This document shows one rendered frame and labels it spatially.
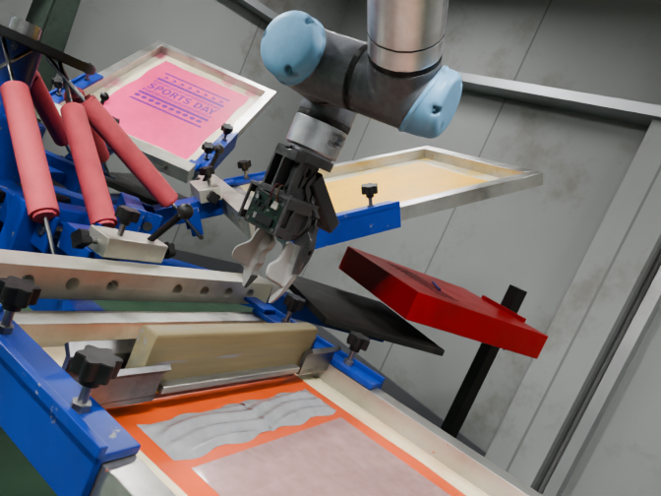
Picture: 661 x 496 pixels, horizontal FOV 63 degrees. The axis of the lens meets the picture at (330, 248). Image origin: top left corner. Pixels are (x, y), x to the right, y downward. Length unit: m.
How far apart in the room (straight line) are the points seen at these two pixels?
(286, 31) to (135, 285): 0.50
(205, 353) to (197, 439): 0.11
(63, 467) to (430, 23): 0.52
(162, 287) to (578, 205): 3.01
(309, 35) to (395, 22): 0.12
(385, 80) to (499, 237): 3.28
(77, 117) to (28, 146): 0.17
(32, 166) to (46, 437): 0.62
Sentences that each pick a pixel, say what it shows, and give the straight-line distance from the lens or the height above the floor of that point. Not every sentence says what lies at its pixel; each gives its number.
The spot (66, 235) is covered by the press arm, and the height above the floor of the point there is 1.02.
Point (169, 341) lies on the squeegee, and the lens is 0.68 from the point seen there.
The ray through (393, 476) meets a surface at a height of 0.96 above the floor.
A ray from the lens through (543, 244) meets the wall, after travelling 3.67.
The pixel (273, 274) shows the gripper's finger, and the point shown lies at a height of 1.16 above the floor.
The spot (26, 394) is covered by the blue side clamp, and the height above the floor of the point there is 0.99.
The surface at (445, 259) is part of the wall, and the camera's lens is 3.98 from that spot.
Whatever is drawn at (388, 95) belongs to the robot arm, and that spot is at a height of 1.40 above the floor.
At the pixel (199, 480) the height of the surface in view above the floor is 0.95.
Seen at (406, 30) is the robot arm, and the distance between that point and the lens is 0.53.
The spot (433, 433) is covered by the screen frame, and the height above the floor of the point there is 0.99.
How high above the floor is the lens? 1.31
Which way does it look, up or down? 7 degrees down
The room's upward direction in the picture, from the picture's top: 24 degrees clockwise
